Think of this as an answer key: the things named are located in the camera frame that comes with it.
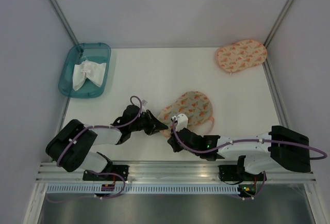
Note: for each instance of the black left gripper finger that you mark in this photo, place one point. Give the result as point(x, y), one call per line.
point(153, 131)
point(156, 123)

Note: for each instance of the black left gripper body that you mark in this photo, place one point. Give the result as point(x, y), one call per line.
point(143, 123)

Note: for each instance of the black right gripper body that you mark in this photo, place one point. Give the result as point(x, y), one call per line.
point(196, 154)

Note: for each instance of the floral mesh laundry bag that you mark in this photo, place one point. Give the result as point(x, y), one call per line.
point(198, 109)

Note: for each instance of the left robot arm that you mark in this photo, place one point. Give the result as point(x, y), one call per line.
point(70, 148)

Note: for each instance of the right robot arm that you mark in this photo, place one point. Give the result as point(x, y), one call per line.
point(279, 148)

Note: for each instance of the white cloth in bin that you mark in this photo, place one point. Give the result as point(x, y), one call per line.
point(92, 71)

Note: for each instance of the teal plastic bin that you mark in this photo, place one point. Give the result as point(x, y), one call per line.
point(95, 52)

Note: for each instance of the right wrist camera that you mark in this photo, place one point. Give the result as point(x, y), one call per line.
point(179, 122)

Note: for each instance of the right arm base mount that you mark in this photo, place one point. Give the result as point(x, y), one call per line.
point(233, 175)

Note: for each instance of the white slotted cable duct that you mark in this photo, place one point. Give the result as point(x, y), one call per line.
point(145, 189)

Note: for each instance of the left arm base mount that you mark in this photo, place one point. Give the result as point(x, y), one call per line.
point(109, 173)

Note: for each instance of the aluminium front rail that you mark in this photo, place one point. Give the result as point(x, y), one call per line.
point(169, 172)

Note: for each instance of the left aluminium corner post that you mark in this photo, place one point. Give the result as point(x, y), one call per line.
point(63, 20)

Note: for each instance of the aluminium corner post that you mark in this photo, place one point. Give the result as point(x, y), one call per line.
point(280, 18)
point(63, 20)

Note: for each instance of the right aluminium corner post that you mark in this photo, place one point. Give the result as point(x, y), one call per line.
point(280, 18)

